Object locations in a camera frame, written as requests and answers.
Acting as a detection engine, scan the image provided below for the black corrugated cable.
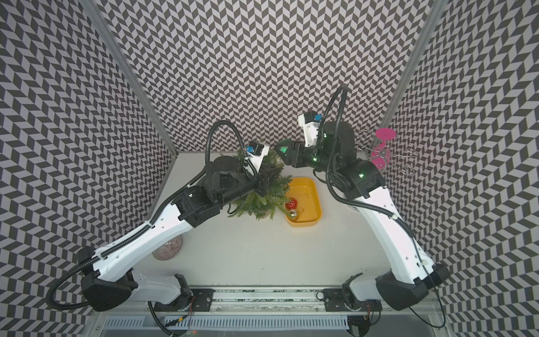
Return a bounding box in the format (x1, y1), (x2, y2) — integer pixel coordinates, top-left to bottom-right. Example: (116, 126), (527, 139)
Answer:
(315, 83), (447, 329)
(45, 119), (258, 312)

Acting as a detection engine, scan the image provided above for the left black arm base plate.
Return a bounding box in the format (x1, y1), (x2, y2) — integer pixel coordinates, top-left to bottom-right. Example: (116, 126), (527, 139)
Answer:
(152, 288), (215, 313)

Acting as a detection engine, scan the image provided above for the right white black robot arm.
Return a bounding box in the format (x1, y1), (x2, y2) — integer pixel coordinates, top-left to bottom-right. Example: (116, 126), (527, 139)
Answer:
(275, 120), (451, 310)

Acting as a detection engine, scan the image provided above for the aluminium front rail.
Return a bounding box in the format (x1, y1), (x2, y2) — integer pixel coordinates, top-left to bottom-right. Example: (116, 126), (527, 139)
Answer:
(90, 285), (443, 317)

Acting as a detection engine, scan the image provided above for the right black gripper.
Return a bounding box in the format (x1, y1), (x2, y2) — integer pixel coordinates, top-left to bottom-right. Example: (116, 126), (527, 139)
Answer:
(275, 140), (338, 174)

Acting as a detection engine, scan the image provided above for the pink glass bowl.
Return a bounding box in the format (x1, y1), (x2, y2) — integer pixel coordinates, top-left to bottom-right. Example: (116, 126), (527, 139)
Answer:
(152, 235), (183, 261)

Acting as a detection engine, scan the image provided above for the silver shiny ball ornament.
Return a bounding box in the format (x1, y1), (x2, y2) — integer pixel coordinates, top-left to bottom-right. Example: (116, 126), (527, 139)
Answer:
(287, 209), (298, 222)

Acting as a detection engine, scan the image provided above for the small green christmas tree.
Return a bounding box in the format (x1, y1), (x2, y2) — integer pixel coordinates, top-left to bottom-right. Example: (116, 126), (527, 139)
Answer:
(227, 149), (293, 220)

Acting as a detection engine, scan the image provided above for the right black corrugated cable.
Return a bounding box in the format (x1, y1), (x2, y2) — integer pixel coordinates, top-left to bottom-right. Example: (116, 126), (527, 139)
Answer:
(315, 83), (447, 329)

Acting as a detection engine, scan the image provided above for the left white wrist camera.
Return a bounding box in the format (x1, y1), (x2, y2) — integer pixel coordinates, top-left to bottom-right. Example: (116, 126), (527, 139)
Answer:
(245, 140), (270, 173)

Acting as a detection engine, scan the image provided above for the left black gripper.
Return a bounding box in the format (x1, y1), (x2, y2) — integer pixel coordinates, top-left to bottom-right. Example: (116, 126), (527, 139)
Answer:
(217, 162), (282, 207)

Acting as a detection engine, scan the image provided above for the red faceted ball ornament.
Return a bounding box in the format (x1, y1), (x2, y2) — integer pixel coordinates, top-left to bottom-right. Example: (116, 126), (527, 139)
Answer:
(285, 198), (298, 211)

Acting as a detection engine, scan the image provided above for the wire stand with pink discs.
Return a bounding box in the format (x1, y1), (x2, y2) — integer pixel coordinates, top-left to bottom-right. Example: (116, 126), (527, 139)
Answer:
(357, 128), (418, 176)

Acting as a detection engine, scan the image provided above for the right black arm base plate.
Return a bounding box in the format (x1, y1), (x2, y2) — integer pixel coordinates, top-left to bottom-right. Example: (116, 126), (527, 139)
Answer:
(321, 288), (383, 313)

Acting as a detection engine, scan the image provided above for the left black corrugated cable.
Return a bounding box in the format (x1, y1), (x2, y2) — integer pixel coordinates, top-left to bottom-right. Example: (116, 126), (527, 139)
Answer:
(45, 119), (258, 312)

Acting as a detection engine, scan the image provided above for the yellow plastic tray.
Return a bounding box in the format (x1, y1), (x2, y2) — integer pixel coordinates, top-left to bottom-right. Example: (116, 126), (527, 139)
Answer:
(286, 177), (323, 227)

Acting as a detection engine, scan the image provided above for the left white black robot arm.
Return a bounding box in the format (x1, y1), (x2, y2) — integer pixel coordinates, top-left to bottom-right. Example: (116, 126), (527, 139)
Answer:
(81, 156), (282, 312)

